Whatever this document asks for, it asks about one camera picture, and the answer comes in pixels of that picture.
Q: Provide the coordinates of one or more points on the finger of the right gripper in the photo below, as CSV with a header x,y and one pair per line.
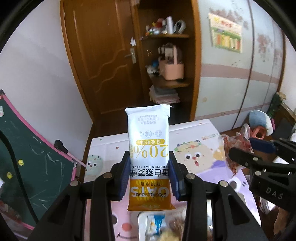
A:
x,y
264,146
246,159

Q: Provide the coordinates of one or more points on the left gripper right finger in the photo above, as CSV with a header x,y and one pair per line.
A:
x,y
177,174

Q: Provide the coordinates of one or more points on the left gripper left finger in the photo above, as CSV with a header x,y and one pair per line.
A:
x,y
124,174

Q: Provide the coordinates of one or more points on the white oat bar packet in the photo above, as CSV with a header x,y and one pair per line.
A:
x,y
148,136

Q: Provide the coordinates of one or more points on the pink plastic stool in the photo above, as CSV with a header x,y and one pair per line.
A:
x,y
259,132

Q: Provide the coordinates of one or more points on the blue white plush cushion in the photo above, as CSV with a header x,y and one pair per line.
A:
x,y
259,118

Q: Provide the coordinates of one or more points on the cartoon patterned tablecloth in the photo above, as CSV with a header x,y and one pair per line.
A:
x,y
199,147

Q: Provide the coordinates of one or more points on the dark wooden cabinet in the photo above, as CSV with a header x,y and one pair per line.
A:
x,y
282,117

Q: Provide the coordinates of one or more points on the white plastic tray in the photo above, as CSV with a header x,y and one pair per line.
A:
x,y
163,225

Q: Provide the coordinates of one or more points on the stack of folded cloths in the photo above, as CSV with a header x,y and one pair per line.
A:
x,y
163,96

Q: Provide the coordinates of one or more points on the floral sliding wardrobe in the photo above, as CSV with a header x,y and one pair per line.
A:
x,y
233,84

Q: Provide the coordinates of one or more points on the pink storage basket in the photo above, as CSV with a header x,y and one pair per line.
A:
x,y
171,65

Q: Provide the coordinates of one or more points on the brown wooden door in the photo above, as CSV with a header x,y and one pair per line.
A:
x,y
100,43

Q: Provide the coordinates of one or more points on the wooden corner shelf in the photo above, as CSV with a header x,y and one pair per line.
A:
x,y
189,44

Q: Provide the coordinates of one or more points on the shelf top clutter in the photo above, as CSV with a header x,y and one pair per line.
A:
x,y
165,27

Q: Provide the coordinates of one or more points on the green chalkboard pink frame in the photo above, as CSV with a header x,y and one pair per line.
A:
x,y
42,171

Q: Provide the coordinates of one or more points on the wall calendar poster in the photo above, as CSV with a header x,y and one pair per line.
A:
x,y
225,34

